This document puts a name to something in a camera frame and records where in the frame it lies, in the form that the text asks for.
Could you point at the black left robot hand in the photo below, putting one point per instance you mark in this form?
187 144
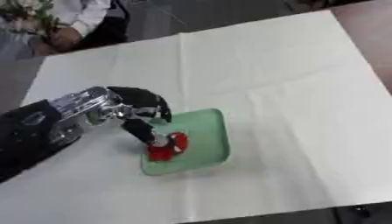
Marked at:
138 97

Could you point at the red toy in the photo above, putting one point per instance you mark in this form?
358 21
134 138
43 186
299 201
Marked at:
171 147

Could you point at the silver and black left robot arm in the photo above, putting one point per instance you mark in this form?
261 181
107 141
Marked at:
46 122

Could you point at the green tray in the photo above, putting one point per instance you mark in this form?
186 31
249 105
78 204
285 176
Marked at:
204 137

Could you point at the person's hand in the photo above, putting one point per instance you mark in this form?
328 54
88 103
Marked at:
64 39

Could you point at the person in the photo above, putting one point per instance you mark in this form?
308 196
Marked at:
76 17

